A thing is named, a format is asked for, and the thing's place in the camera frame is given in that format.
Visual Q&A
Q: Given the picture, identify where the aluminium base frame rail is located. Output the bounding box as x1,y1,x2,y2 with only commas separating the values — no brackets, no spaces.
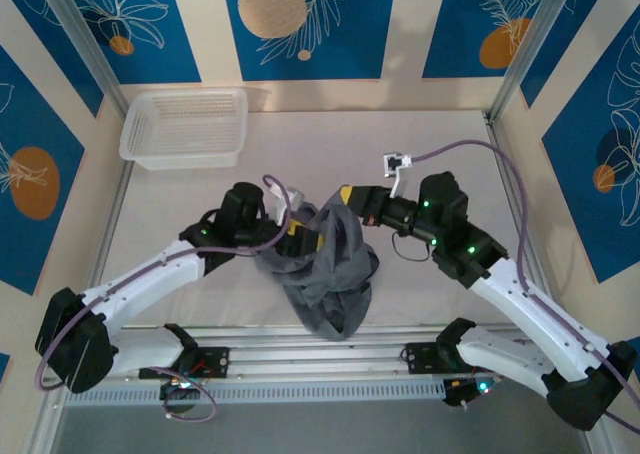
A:
42,323,551,386

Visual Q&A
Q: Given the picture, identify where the grey slotted cable duct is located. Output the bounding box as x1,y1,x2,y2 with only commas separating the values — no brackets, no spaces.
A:
62,377,446,408

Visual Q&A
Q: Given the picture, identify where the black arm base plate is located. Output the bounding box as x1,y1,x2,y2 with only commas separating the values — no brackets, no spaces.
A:
137,346,231,380
399,342,444,375

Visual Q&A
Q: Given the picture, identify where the thin black gripper wire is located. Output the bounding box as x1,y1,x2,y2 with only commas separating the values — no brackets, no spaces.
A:
388,231,435,263

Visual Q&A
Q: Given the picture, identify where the grey t-shirt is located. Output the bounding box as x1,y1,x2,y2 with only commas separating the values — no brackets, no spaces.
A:
253,193,381,343

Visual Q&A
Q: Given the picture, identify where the aluminium frame post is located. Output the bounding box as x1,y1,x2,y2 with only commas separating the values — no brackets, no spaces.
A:
37,0,132,120
488,0,586,125

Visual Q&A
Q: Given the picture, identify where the circuit board with green light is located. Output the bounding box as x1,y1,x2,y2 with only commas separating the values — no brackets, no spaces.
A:
442,376,496,409
159,377,202,403

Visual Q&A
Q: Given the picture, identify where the white plastic mesh basket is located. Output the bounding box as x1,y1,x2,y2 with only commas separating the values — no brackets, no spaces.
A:
118,87,250,171

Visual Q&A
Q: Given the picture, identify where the purple camera cable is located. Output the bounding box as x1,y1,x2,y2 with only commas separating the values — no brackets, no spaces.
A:
35,173,220,423
409,141,640,434

